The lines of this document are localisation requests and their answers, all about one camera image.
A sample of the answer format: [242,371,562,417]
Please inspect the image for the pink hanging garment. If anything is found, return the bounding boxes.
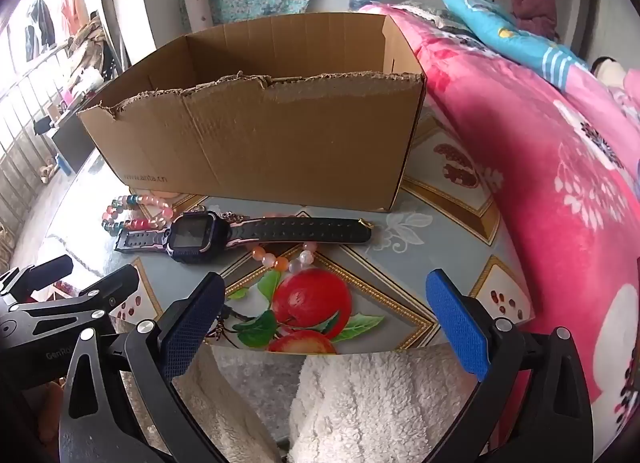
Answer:
[60,0,88,34]

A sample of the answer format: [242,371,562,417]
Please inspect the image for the grey patterned quilt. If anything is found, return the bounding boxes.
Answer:
[400,0,481,39]

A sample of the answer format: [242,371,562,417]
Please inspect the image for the blue printed pillow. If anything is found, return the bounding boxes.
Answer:
[442,0,588,89]

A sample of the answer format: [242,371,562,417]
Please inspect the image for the dark grey flat box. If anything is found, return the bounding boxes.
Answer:
[52,116,97,176]

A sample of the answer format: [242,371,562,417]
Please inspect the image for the multicolour bead bracelet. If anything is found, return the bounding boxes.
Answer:
[101,194,176,236]

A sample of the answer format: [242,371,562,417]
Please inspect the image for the pink bead bracelet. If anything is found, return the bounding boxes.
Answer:
[251,241,319,273]

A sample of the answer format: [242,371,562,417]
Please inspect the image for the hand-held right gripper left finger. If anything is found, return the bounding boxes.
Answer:
[59,270,236,463]

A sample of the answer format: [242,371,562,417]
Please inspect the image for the brown cardboard box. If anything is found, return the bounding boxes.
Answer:
[77,12,427,214]

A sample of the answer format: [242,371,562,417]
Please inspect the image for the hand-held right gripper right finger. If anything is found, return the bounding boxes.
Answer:
[426,268,593,463]

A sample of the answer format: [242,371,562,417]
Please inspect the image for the white paper roll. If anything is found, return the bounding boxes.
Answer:
[182,0,216,34]

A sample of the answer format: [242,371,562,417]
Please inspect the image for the black and pink smartwatch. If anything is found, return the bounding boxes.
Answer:
[114,210,375,265]

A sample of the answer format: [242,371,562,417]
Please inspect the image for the dark hanging jacket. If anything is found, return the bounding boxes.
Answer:
[25,0,57,61]

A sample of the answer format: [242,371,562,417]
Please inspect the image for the pink floral blanket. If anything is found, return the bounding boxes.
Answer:
[357,0,640,409]

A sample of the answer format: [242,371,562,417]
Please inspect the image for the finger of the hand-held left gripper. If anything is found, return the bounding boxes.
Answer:
[10,264,141,337]
[0,255,74,302]

